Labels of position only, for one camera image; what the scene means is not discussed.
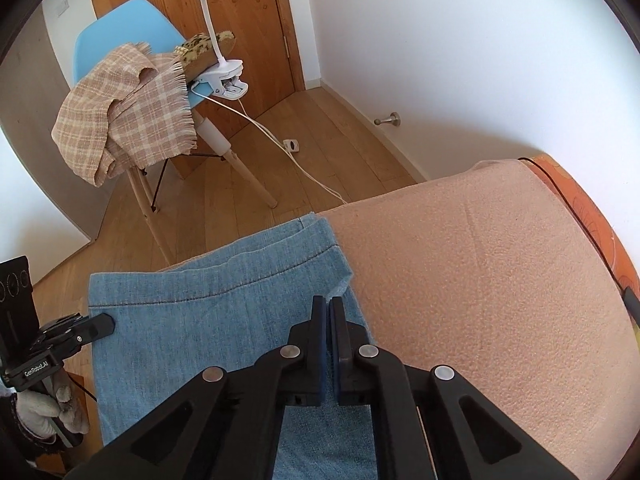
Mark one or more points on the leopard print cushion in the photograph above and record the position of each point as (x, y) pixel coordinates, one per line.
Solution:
(200, 50)

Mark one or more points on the peach fleece blanket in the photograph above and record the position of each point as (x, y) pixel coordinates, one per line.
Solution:
(475, 285)

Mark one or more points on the light blue denim pants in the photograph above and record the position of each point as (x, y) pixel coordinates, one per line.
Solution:
(200, 320)

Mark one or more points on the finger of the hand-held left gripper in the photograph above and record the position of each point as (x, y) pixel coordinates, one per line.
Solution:
(97, 329)

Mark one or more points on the white clip lamp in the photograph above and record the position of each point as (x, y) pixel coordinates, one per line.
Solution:
(227, 72)

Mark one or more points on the white wall switch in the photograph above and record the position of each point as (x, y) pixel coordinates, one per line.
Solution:
(61, 6)

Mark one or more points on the person's left hand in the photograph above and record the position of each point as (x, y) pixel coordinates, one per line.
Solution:
(37, 410)

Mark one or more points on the metal door stop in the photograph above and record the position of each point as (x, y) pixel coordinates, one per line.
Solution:
(389, 120)

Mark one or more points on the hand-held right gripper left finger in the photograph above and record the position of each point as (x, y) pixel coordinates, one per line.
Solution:
(315, 350)

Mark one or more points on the blue chair with wooden legs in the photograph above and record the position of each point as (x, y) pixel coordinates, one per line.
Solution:
(125, 25)

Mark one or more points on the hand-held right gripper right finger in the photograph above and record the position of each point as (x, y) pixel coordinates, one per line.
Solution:
(342, 355)

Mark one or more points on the wooden door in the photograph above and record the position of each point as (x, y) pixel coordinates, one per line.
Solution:
(240, 10)

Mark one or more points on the beige plaid fringed cloth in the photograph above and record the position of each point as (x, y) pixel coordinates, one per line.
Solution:
(135, 110)

